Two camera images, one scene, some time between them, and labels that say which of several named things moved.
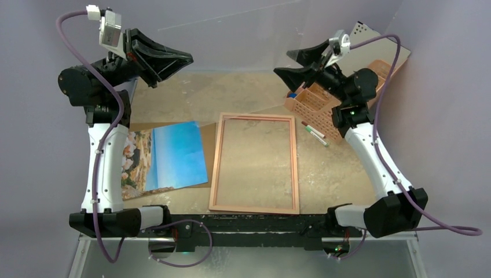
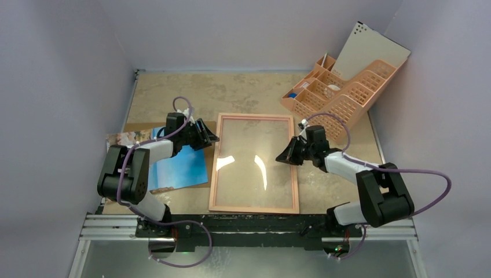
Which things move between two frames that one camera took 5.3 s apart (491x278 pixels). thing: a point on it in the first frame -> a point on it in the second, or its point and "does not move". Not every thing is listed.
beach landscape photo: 164,157 does not move
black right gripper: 318,65 -> 297,149
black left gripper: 153,66 -> 208,137
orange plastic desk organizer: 314,102 does not move
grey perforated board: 381,49 does not move
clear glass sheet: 235,46 -> 249,175
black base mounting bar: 271,231 does not move
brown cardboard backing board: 208,134 does not move
